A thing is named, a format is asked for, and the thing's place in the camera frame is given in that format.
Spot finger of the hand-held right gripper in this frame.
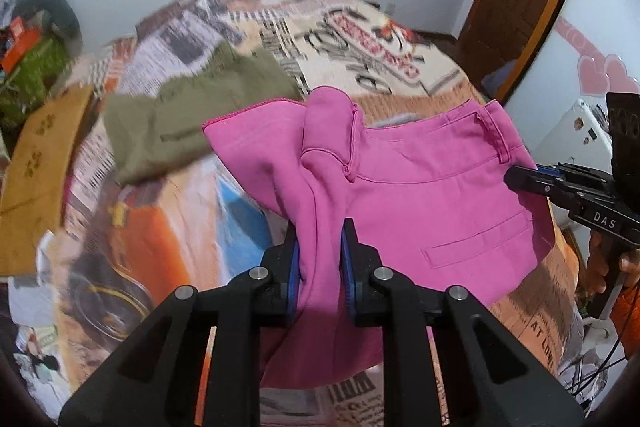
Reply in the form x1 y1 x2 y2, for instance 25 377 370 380
536 163 615 195
503 166 640 235

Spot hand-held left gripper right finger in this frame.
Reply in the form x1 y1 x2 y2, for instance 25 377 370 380
340 218 586 427

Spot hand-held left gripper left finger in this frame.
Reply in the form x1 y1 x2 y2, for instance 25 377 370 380
59 222 301 427

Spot pink pants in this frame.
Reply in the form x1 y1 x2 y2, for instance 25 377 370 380
201 86 557 390

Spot olive green pants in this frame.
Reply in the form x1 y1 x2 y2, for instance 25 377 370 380
104 41 302 188

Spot person's right forearm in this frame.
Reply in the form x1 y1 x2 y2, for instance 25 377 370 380
611 284 640 360

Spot person's right hand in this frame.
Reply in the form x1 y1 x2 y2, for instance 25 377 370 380
586 231 640 298

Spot white appliance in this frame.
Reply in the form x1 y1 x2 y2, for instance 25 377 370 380
531 99 617 168

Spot printed blanket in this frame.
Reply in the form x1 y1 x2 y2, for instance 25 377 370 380
10 0 586 427

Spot cardboard box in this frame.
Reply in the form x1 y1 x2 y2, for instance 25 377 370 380
0 84 97 279

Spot green cloth bundle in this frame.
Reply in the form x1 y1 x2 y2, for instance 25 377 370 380
0 38 71 134

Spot orange box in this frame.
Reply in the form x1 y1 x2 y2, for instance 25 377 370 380
1 19 41 74

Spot dark teal plush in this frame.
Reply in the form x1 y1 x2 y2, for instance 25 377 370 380
14 0 83 45

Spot black cable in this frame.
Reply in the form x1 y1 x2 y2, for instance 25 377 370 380
557 307 638 405

